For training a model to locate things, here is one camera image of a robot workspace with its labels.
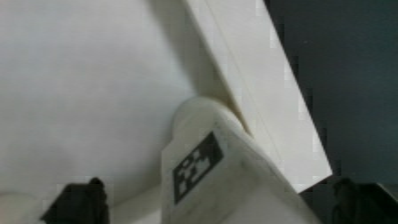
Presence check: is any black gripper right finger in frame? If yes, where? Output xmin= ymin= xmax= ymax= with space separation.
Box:
xmin=332 ymin=178 xmax=398 ymax=224

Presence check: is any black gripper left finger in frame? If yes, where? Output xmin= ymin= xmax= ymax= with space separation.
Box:
xmin=40 ymin=178 xmax=108 ymax=224

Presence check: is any white table leg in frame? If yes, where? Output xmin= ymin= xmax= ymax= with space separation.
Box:
xmin=161 ymin=97 xmax=321 ymax=224

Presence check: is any white square tabletop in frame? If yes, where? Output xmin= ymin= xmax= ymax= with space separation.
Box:
xmin=0 ymin=0 xmax=330 ymax=224

